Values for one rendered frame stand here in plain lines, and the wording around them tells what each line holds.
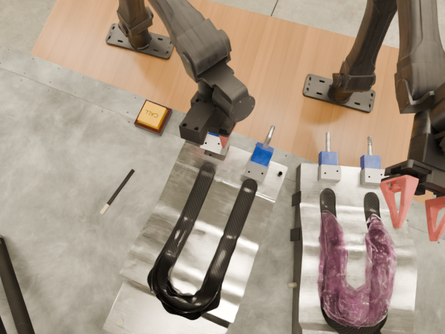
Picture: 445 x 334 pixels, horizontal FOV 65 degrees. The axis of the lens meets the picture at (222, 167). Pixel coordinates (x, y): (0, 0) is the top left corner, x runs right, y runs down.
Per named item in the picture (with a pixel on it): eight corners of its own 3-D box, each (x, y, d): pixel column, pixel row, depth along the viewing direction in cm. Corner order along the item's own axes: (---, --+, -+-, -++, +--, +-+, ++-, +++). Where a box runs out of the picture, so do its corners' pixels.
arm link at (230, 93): (264, 105, 66) (258, 57, 56) (228, 130, 65) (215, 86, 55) (228, 73, 72) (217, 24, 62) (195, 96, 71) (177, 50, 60)
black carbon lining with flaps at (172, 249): (202, 162, 88) (200, 150, 78) (263, 185, 86) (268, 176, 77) (143, 299, 79) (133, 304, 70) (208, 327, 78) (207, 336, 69)
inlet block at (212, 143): (223, 99, 86) (218, 93, 81) (242, 104, 85) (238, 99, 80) (206, 149, 87) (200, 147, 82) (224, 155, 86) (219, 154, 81)
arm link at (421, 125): (462, 145, 53) (467, 106, 55) (424, 134, 54) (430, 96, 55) (435, 159, 60) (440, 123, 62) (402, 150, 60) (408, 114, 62)
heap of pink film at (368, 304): (314, 209, 86) (323, 203, 78) (386, 215, 86) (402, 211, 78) (312, 323, 79) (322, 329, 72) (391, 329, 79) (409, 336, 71)
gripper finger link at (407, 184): (443, 237, 50) (451, 177, 53) (398, 221, 49) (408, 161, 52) (410, 238, 57) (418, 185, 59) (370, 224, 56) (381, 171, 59)
